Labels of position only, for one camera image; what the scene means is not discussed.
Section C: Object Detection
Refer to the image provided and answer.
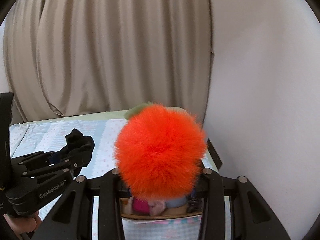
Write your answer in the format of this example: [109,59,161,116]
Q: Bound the dusty pink fabric garment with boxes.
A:
[120,197,166,217]

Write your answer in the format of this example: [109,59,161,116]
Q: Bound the cardboard box with pink flaps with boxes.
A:
[120,196,203,223]

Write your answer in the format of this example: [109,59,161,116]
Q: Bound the blue-grey fuzzy sock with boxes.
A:
[165,196,188,209]

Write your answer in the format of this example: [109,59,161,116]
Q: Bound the orange fluffy pompom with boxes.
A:
[114,103,206,200]

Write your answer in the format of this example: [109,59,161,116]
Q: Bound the black scrunchie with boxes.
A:
[59,128,95,167]

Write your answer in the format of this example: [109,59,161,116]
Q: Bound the beige curtain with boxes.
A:
[3,0,212,121]

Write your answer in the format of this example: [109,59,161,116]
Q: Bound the dark bed frame edge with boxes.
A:
[207,139,222,171]

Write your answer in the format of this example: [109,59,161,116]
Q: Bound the left hand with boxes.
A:
[3,211,42,236]

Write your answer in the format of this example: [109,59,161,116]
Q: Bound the blue pink checkered blanket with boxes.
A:
[9,118,233,240]

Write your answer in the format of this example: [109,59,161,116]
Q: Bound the magenta leather pouch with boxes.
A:
[132,198,150,215]

